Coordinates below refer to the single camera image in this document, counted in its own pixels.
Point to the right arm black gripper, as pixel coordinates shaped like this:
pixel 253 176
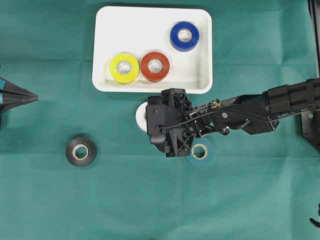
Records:
pixel 184 123

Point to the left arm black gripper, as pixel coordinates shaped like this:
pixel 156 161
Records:
pixel 16 96

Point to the white tape roll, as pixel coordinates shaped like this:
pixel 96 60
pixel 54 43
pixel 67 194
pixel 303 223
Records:
pixel 140 117

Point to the red-orange tape roll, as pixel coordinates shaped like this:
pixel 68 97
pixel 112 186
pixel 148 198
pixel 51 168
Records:
pixel 155 66

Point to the yellow tape roll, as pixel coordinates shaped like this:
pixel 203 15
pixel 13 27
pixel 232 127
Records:
pixel 124 68

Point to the blue tape roll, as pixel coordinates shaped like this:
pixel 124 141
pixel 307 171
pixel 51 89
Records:
pixel 184 46

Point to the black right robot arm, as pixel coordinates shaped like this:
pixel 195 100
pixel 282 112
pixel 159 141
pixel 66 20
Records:
pixel 251 113

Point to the green tape roll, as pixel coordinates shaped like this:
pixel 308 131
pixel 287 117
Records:
pixel 201 153

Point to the black tape roll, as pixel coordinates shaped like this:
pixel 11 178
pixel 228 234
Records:
pixel 76 143

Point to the white plastic tray case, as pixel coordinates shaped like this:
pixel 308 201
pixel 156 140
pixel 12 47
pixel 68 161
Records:
pixel 140 30

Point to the green table cloth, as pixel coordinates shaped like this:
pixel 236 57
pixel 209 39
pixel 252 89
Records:
pixel 256 187

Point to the black clip bottom right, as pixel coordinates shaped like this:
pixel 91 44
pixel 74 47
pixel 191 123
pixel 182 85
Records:
pixel 316 222

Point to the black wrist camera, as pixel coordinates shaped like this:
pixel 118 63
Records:
pixel 156 119

